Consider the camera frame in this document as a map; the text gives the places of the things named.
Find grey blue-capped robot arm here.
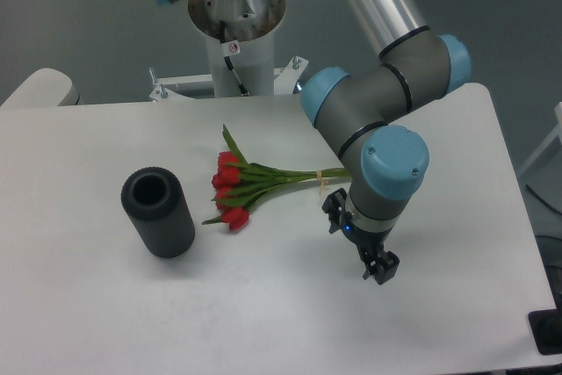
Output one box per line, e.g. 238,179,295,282
155,0,472,284

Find black device at table edge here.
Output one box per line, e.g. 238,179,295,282
528,309,561,356

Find black ribbed cylindrical vase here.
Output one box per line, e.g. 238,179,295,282
120,167,195,259

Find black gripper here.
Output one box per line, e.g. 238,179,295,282
321,188,400,285

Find black floor cable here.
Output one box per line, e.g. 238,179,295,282
525,185,562,214

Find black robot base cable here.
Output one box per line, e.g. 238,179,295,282
219,19,251,97

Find white rounded side table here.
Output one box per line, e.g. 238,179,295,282
1,68,82,110

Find white frame at right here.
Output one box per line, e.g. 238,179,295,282
516,103,561,179

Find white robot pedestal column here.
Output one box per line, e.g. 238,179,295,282
188,0,286,97

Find white metal base frame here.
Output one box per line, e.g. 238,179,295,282
148,55,309,102

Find red tulip bouquet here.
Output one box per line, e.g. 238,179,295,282
203,126,349,233

